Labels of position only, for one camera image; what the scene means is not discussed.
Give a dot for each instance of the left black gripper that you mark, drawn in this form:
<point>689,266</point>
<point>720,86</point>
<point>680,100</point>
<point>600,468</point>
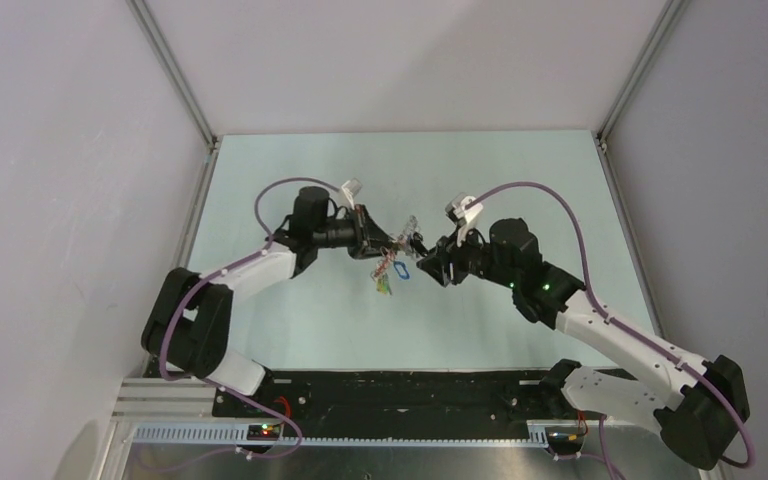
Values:
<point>367,236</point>

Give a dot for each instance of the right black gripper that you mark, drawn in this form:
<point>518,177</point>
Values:
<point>437,266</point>

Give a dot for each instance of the steel key holder red handle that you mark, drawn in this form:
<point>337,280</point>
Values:
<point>409,243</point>

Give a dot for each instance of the blue key tag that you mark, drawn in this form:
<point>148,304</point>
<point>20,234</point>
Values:
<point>401,270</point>

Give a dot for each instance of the green key tag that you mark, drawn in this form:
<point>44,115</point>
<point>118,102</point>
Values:
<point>383,286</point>

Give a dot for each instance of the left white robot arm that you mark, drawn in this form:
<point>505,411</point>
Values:
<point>189,324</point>

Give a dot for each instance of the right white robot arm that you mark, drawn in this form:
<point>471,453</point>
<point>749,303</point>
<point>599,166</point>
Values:
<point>697,407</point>

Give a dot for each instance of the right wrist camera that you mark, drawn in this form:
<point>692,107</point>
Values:
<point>464,211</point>

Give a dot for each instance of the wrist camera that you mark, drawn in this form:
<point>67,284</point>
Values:
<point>347,193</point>
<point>464,211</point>

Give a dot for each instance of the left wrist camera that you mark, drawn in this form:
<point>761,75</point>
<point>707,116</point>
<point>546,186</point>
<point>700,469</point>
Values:
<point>347,193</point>

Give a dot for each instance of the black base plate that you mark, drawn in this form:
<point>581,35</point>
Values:
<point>412,404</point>

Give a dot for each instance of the grey cable duct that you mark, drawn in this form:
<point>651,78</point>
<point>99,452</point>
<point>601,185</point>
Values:
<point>242,435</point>

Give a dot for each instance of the aluminium frame rail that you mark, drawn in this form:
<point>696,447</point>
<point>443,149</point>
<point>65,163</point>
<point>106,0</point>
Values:
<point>156,399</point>

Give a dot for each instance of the left aluminium corner post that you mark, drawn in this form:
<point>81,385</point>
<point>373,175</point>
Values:
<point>160,46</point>

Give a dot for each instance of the aluminium corner post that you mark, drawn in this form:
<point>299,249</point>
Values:
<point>160,46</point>
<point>654,43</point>

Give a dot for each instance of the right aluminium corner post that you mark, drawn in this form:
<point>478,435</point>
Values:
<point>654,43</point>

